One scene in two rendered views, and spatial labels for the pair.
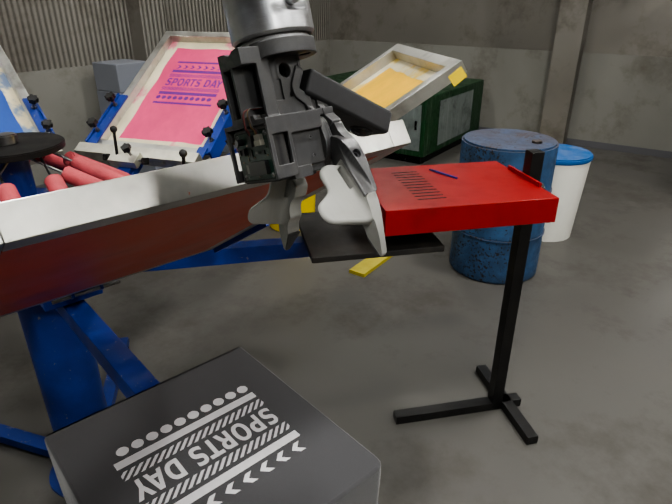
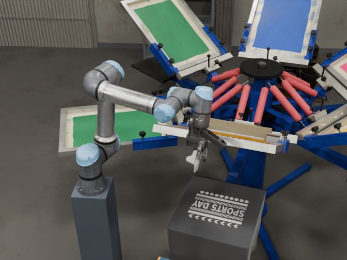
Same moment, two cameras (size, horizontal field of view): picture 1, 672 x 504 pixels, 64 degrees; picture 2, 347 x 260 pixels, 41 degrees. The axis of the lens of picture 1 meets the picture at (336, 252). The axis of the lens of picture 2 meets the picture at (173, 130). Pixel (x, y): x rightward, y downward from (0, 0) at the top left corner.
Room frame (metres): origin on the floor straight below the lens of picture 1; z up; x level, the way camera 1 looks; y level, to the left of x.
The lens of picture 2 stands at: (-0.38, -1.38, 2.72)
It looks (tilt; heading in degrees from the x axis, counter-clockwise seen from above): 32 degrees down; 62
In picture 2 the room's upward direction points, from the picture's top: 1 degrees counter-clockwise
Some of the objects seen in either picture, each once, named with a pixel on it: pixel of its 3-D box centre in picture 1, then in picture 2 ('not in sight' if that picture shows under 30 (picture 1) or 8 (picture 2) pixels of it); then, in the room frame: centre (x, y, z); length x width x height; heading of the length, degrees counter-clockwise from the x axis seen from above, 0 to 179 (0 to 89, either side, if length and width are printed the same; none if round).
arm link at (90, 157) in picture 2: not in sight; (89, 159); (0.13, 0.47, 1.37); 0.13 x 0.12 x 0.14; 33
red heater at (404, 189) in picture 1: (447, 194); not in sight; (1.87, -0.41, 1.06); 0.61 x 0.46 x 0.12; 102
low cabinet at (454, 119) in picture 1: (387, 111); not in sight; (7.04, -0.67, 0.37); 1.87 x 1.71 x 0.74; 55
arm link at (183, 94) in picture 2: not in sight; (179, 98); (0.47, 0.15, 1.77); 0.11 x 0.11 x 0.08; 33
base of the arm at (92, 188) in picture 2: not in sight; (91, 178); (0.12, 0.46, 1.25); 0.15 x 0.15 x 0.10
